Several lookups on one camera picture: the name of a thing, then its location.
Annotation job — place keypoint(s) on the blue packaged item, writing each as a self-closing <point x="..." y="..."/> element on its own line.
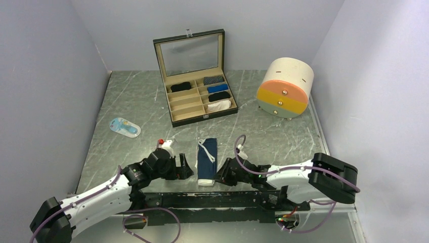
<point x="124" y="127"/>

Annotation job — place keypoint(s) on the blue rolled cloth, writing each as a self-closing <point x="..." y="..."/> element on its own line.
<point x="217" y="88"/>

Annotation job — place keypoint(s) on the striped rolled cloth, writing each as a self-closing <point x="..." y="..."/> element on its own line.
<point x="209" y="80"/>

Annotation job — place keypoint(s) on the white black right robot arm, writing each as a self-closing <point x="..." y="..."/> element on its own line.
<point x="322" y="176"/>

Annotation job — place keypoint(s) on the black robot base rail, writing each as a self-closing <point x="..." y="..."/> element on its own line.
<point x="206" y="207"/>

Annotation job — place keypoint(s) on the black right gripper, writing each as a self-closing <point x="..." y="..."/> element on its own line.
<point x="223" y="175"/>

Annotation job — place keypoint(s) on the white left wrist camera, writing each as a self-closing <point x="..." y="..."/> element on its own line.
<point x="167" y="145"/>

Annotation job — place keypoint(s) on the round cream drawer cabinet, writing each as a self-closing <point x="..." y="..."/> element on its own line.
<point x="286" y="88"/>

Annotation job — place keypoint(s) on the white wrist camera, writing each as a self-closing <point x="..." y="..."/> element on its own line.
<point x="167" y="145"/>
<point x="240" y="152"/>

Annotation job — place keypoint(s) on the black beige organizer box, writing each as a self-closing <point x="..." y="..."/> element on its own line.
<point x="190" y="58"/>

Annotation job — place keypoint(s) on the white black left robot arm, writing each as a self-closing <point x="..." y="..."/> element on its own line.
<point x="62" y="220"/>

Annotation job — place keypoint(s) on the black underwear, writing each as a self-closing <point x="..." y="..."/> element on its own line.
<point x="181" y="87"/>

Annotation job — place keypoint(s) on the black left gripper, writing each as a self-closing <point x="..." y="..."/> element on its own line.
<point x="185" y="171"/>

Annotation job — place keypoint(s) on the navy white underwear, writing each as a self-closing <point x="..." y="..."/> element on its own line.
<point x="207" y="161"/>

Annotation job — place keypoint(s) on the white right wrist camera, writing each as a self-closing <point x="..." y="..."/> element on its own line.
<point x="240" y="152"/>

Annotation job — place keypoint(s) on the white rolled cloth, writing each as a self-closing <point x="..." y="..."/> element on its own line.
<point x="219" y="106"/>

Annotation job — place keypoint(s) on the black rolled cloth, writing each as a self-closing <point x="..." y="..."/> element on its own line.
<point x="219" y="96"/>

